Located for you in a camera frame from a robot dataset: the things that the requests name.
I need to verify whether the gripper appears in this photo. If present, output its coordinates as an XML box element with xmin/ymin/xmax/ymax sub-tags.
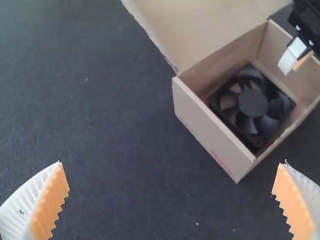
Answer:
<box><xmin>277</xmin><ymin>0</ymin><xmax>320</xmax><ymax>76</ymax></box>

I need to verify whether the black mat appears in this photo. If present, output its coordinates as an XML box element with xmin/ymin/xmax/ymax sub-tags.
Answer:
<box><xmin>0</xmin><ymin>0</ymin><xmax>320</xmax><ymax>240</ymax></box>

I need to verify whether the cardboard box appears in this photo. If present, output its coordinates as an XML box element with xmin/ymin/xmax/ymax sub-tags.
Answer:
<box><xmin>119</xmin><ymin>0</ymin><xmax>320</xmax><ymax>185</ymax></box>

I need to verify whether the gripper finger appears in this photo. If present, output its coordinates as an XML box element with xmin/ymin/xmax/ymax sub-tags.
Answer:
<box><xmin>0</xmin><ymin>160</ymin><xmax>71</xmax><ymax>240</ymax></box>
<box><xmin>270</xmin><ymin>159</ymin><xmax>320</xmax><ymax>240</ymax></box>

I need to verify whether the black square fan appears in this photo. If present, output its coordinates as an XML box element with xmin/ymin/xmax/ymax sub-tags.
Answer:
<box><xmin>206</xmin><ymin>63</ymin><xmax>298</xmax><ymax>154</ymax></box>

